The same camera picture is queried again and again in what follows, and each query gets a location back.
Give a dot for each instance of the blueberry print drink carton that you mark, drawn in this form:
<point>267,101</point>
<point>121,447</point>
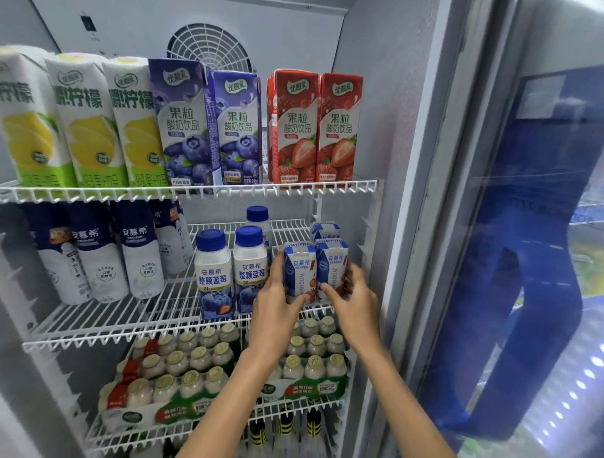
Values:
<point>184,127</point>
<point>240,132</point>

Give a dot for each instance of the white display refrigerator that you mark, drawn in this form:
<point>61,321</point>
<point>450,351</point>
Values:
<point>387,94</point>

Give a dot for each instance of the pack of small white bottles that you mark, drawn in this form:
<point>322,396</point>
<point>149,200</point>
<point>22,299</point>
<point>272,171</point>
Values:
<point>311,368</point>
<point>174,373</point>

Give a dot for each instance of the white round fan grille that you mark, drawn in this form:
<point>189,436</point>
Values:
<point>210,47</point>

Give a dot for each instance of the black thermostat display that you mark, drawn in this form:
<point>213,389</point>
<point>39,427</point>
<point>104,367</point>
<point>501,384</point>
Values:
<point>88,23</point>

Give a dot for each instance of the person's right hand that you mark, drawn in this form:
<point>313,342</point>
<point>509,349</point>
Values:
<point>361,316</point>

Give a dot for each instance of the person's left hand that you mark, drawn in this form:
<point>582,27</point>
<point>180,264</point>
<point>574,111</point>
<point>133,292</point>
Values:
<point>273,325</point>

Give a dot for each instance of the white LED light strip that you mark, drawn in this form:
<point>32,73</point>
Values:
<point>566,394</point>

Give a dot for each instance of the row of striped cap bottles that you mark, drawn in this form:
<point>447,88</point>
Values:
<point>285,429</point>

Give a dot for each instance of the glass fridge door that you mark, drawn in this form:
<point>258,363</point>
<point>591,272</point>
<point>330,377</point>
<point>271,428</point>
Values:
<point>566,37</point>

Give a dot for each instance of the person's left forearm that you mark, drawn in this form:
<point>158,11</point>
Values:
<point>226,410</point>

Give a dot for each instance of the strawberry print drink carton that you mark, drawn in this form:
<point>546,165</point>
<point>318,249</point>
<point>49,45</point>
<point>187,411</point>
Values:
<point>270,132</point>
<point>340,132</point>
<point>297,132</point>

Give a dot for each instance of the person's right forearm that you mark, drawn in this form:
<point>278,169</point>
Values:
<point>406,410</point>

